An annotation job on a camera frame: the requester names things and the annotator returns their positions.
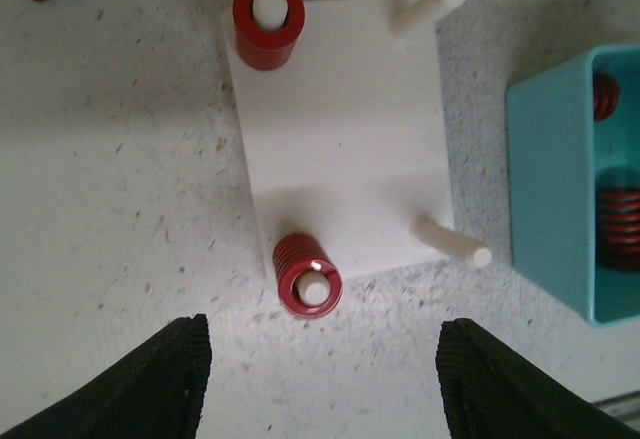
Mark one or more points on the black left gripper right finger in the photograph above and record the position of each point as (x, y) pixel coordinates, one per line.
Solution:
(490, 391)

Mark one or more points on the white peg base plate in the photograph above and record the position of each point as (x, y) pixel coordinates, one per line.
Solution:
(346, 141)

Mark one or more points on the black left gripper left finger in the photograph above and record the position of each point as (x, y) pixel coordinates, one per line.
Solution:
(155, 391)

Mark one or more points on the large red spring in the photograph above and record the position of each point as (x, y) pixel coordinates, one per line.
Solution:
(309, 284)
(266, 31)

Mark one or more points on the teal spring tray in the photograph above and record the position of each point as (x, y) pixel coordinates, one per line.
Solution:
(559, 157)

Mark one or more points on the small red spring in tray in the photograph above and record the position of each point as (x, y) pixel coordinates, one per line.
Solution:
(617, 228)

